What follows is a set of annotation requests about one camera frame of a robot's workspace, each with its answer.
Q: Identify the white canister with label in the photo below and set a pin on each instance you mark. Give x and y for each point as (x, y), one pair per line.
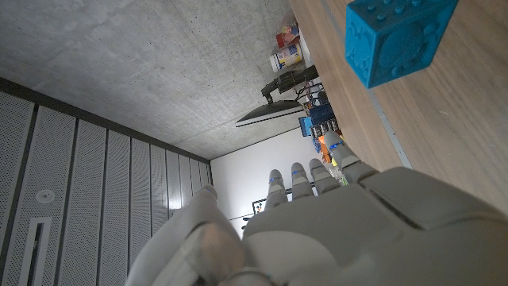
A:
(286, 57)

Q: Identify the black computer monitor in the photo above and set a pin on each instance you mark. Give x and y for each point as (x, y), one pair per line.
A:
(274, 111)

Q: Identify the blue block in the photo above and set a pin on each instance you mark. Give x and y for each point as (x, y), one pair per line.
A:
(397, 39)

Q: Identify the dark blue mug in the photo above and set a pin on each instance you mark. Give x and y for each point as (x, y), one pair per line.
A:
(321, 114)

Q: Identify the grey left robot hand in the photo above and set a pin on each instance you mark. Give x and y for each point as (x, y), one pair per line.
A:
(357, 230)

